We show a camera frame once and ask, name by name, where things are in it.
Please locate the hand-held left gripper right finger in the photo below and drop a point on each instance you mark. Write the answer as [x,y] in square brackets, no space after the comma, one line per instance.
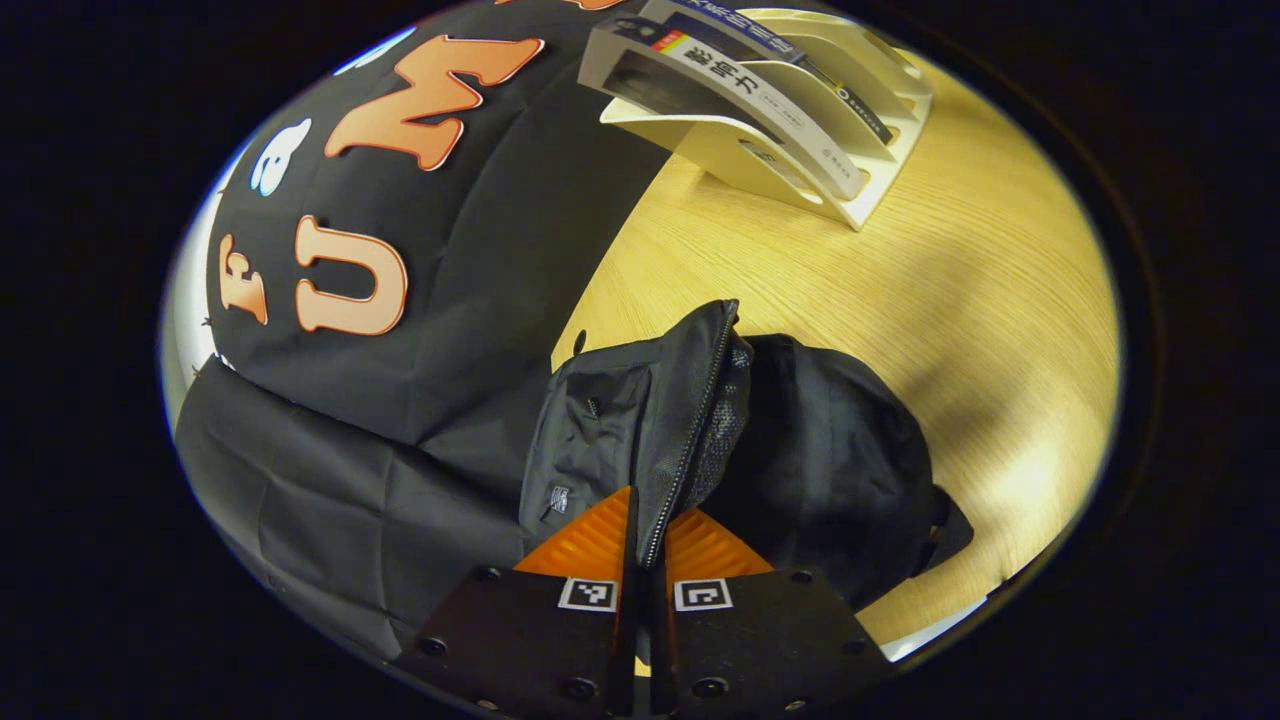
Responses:
[760,630]

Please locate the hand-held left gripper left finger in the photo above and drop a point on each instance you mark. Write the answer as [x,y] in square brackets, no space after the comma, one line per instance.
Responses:
[520,630]

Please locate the black schoolbag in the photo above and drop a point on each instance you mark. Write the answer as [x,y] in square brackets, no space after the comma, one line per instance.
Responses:
[830,470]

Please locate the white bookshelf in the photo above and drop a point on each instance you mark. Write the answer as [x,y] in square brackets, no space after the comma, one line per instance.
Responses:
[870,180]

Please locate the black backdrop cloth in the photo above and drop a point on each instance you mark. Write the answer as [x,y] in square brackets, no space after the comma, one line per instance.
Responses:
[480,250]

